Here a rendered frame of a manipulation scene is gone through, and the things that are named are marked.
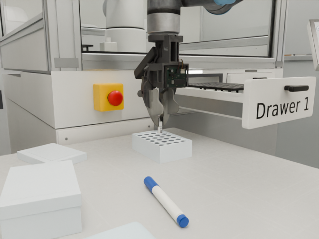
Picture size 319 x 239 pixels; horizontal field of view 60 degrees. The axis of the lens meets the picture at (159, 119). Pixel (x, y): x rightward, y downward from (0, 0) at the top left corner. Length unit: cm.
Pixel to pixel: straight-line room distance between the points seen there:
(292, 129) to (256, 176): 217
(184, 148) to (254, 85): 21
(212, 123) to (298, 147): 171
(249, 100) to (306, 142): 204
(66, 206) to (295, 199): 33
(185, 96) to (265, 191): 41
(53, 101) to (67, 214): 43
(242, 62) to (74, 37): 67
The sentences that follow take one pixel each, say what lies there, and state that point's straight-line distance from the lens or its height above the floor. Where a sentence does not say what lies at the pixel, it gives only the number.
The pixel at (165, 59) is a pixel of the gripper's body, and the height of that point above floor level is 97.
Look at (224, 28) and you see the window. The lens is 110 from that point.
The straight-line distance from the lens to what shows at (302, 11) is 269.
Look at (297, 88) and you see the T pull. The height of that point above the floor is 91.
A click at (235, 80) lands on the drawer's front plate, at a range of 110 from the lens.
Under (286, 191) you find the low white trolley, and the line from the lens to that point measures 50.
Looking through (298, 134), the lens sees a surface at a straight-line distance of 268.
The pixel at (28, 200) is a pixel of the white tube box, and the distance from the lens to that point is 35.
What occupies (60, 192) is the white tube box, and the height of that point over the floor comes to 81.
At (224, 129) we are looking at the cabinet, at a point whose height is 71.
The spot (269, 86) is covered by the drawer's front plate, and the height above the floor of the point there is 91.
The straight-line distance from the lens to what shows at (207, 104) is 74.
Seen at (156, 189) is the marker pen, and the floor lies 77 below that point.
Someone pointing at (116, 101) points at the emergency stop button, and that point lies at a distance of 72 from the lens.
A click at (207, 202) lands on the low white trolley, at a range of 43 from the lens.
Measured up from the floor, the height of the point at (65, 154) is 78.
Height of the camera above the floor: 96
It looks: 11 degrees down
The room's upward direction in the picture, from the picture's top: straight up
